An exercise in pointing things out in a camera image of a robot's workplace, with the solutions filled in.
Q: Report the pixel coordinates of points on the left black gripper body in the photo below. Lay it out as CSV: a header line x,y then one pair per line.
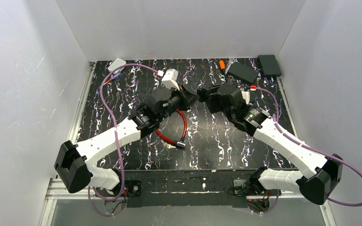
x,y
183,97

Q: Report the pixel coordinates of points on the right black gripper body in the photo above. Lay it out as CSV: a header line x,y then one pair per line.
x,y
208,99

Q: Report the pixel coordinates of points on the red cable lock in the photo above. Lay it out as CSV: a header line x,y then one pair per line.
x,y
173,131

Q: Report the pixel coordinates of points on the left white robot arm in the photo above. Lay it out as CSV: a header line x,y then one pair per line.
x,y
75,163

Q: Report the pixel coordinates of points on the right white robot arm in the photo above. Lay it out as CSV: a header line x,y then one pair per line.
x,y
316,175

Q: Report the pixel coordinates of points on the black flat box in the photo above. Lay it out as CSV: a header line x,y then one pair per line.
x,y
243,73

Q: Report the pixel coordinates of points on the black box in corner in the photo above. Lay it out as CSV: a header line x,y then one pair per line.
x,y
269,66

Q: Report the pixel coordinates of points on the red blue pen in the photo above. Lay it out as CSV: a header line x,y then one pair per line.
x,y
113,77

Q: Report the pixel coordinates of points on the white rectangular box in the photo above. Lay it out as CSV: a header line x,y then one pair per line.
x,y
114,66

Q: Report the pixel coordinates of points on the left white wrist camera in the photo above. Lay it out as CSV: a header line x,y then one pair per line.
x,y
169,80

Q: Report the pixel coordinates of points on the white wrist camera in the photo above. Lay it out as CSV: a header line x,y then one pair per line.
x,y
169,80
246,96

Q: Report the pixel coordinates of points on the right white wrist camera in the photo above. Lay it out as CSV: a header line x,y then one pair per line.
x,y
246,96

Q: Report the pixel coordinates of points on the orange-handled screwdriver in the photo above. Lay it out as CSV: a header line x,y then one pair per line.
x,y
222,67

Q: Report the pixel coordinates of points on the aluminium frame rail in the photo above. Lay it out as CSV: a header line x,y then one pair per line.
x,y
50,204

